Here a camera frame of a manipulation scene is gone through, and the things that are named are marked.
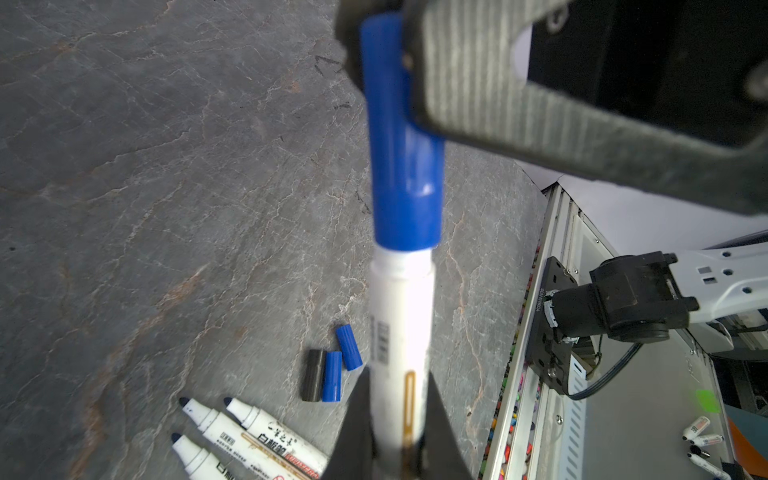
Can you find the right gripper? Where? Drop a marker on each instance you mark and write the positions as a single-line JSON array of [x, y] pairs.
[[668, 97]]

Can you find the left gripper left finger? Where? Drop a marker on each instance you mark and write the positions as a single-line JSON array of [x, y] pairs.
[[352, 456]]

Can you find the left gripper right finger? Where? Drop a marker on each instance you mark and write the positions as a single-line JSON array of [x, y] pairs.
[[441, 457]]

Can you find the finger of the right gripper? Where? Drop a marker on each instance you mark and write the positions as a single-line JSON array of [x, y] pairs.
[[350, 16]]

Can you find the black pen cap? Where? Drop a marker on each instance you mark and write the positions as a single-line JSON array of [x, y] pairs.
[[311, 388]]

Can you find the blue pen cap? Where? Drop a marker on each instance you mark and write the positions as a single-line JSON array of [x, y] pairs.
[[407, 163], [332, 379], [351, 355]]

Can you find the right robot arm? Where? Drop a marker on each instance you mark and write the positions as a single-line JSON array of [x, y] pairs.
[[690, 294]]

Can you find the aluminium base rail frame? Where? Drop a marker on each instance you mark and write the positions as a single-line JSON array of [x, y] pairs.
[[538, 431]]

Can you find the white vented cable duct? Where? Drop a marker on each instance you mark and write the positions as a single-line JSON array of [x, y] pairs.
[[572, 435]]

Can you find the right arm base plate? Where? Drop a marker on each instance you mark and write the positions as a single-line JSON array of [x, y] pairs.
[[561, 315]]

